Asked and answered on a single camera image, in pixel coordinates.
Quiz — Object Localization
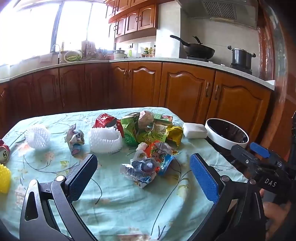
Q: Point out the small white crumpled paper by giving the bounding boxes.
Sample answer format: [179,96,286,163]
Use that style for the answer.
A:
[135,142,148,158]

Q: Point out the green yellow food packet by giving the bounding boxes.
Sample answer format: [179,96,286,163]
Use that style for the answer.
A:
[139,119,173,144]

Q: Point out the bowl of green vegetables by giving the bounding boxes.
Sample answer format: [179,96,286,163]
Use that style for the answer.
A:
[64,50,82,62]

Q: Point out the wooden upper cabinets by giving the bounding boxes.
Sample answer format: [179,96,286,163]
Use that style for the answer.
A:
[104,0,159,43]

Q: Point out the crumpled printed paper wrapper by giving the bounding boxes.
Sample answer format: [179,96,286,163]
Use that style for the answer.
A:
[65,124,85,157]

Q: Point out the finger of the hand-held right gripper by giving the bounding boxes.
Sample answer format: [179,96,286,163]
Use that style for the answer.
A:
[250,142,270,159]
[231,144,262,168]

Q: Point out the kitchen window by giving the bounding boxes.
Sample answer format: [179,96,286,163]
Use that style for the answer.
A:
[0,0,116,67]

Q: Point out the crumpled blue white wrapper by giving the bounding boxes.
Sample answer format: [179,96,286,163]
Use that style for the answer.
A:
[121,158,160,189]

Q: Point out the gas stove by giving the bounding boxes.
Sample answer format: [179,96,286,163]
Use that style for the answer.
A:
[185,56,253,75]

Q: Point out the green snack bag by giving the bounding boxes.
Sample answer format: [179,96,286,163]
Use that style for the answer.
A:
[120,112,141,147]

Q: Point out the yellow crumpled wrapper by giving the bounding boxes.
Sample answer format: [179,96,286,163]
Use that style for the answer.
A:
[165,124,184,146]

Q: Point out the round white foam fruit net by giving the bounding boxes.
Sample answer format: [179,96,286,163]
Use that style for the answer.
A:
[25,124,51,149]

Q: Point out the wooden cabinets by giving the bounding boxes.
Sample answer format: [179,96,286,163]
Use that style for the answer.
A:
[0,61,272,144]
[104,0,159,43]

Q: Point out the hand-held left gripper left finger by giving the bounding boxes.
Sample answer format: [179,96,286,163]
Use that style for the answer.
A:
[20,153,99,241]

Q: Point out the range hood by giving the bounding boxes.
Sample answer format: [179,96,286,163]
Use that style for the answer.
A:
[200,0,258,29]

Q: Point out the utensil holder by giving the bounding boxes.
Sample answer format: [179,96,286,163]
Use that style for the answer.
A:
[81,40,96,59]

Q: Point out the red snack bag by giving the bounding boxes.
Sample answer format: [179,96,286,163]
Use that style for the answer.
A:
[93,113,118,129]

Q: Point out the sink faucet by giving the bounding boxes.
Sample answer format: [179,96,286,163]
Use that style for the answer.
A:
[51,44,63,64]

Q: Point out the light green floral tablecloth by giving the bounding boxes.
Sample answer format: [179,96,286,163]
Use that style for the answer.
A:
[0,107,249,241]

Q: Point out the colourful cartoon snack wrapper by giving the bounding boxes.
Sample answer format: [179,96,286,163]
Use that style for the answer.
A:
[144,141,179,175]

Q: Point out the dark steel pot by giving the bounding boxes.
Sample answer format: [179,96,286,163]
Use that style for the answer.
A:
[228,45,256,70]

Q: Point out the red white can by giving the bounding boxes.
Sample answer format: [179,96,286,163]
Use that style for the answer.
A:
[0,139,11,164]

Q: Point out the grey kitchen countertop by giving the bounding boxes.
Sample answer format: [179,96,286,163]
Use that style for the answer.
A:
[0,58,275,91]

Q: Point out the black wok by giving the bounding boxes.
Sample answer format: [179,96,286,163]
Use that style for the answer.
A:
[170,35,215,59]

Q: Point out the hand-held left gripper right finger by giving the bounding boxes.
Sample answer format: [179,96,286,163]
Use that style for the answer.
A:
[187,153,266,241]

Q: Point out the white bin with black bag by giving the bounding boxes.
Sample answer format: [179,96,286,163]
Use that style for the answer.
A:
[205,118,250,150]

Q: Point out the wooden lower cabinets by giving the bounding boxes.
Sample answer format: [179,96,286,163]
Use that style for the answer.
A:
[0,61,272,144]

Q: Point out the person's right hand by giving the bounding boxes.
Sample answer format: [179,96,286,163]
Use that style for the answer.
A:
[263,201,290,224]

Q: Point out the yellow foam fruit net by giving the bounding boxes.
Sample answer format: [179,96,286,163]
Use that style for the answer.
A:
[0,163,11,194]

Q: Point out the white box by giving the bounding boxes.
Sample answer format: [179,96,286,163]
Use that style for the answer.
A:
[183,122,208,139]

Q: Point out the open white foam fruit net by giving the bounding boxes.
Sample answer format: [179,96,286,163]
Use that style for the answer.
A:
[89,126,123,154]

